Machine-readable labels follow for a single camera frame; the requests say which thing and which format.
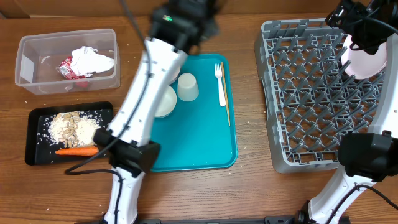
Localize white paper cup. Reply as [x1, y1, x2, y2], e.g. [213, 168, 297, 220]
[177, 73, 199, 101]

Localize spilled rice pile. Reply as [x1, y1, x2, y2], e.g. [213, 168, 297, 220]
[49, 115, 100, 147]

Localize orange carrot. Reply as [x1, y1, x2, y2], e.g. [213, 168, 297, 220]
[55, 146, 99, 156]

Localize clear plastic bin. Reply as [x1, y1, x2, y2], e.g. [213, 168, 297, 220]
[15, 29, 120, 95]

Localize black plastic tray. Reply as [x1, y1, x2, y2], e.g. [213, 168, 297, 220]
[25, 101, 113, 166]

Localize white round plate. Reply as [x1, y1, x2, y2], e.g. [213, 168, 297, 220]
[340, 35, 387, 80]

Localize white plastic fork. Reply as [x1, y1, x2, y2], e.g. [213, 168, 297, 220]
[215, 63, 226, 107]

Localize red snack wrapper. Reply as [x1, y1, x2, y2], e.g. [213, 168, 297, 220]
[56, 56, 88, 80]

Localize grey dishwasher rack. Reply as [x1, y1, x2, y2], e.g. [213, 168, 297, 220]
[254, 18, 384, 173]

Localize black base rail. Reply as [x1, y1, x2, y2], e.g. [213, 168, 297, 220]
[138, 215, 294, 224]

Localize white bowl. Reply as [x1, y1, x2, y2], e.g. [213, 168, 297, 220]
[155, 86, 177, 118]

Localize peanuts in pink bowl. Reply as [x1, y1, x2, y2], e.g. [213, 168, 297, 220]
[50, 111, 81, 149]

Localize white napkin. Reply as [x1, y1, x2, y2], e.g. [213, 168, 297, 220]
[70, 46, 114, 78]

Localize wooden chopstick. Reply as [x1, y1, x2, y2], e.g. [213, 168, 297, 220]
[221, 62, 231, 126]

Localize pink bowl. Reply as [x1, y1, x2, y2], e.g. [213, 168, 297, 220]
[169, 65, 181, 85]

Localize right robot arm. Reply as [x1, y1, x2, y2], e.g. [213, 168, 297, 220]
[289, 1, 397, 223]

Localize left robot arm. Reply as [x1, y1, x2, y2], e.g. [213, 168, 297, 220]
[94, 0, 220, 223]

